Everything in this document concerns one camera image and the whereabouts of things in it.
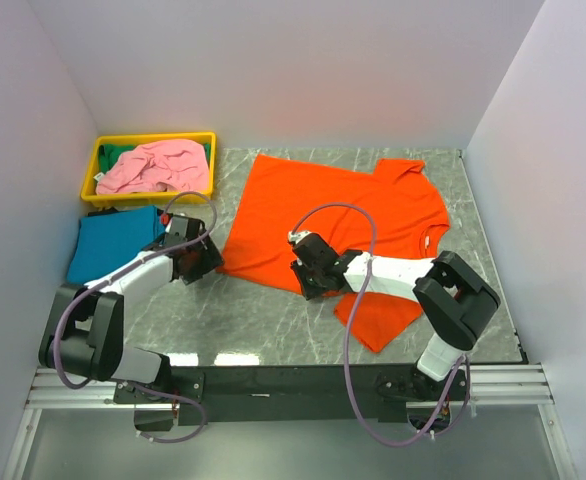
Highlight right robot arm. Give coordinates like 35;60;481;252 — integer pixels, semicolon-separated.
288;231;501;399

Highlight orange t-shirt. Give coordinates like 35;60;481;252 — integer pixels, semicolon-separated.
216;153;450;354

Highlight yellow plastic bin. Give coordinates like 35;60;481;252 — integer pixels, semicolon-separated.
80;132;217;208

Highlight green t-shirt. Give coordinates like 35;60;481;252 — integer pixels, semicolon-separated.
98;139;210;175

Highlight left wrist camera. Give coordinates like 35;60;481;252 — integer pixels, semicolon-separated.
160;213;205;239

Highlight folded blue t-shirt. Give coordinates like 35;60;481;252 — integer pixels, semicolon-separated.
66;206;164;284

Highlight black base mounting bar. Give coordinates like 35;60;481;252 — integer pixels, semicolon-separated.
114;364;468;431

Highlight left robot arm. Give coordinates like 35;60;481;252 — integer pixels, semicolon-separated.
38;214;223;402

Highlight pink t-shirt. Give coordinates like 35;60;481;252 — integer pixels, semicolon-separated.
96;139;210;195

